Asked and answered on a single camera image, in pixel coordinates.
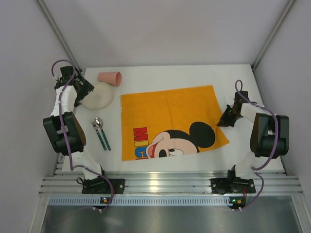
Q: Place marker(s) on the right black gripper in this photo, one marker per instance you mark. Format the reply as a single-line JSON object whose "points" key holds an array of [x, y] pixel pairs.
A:
{"points": [[226, 116]]}

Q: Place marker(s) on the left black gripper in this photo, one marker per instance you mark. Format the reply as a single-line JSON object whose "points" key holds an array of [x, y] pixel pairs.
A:
{"points": [[85, 87]]}

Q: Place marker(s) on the cream white plate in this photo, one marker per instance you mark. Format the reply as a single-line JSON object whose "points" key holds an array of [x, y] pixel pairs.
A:
{"points": [[100, 97]]}

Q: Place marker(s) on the pink plastic cup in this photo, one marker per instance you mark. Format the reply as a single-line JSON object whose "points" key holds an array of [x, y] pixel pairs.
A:
{"points": [[111, 78]]}

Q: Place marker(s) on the orange Mickey Mouse placemat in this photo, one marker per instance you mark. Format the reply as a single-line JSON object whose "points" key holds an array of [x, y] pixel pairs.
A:
{"points": [[170, 123]]}

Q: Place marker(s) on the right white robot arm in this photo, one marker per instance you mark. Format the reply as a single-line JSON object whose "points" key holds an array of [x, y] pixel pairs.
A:
{"points": [[269, 137]]}

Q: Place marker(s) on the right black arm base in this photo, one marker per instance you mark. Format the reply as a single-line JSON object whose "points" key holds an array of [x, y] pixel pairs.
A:
{"points": [[232, 185]]}

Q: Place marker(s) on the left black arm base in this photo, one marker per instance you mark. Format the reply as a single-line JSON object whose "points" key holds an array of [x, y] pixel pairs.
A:
{"points": [[101, 186]]}

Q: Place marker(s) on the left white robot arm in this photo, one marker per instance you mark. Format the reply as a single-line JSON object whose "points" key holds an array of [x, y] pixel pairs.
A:
{"points": [[63, 129]]}

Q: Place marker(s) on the fork with green handle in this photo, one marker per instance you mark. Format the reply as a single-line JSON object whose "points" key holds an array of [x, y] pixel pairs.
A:
{"points": [[96, 128]]}

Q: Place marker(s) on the spoon with green handle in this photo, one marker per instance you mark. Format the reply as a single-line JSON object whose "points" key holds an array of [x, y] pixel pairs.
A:
{"points": [[99, 124]]}

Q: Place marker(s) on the left aluminium corner post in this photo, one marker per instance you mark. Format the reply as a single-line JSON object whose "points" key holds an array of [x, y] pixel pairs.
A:
{"points": [[57, 32]]}

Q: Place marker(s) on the aluminium corner post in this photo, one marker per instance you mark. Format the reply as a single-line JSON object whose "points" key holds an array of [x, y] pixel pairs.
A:
{"points": [[57, 32], [289, 6]]}

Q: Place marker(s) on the aluminium mounting rail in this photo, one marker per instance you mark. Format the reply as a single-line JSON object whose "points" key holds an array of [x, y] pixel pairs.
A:
{"points": [[276, 183]]}

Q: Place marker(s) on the perforated metal cable tray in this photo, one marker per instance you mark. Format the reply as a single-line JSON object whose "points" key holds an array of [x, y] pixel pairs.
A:
{"points": [[147, 201]]}

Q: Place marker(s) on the right aluminium corner post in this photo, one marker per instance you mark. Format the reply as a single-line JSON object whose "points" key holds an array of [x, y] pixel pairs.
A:
{"points": [[289, 6]]}

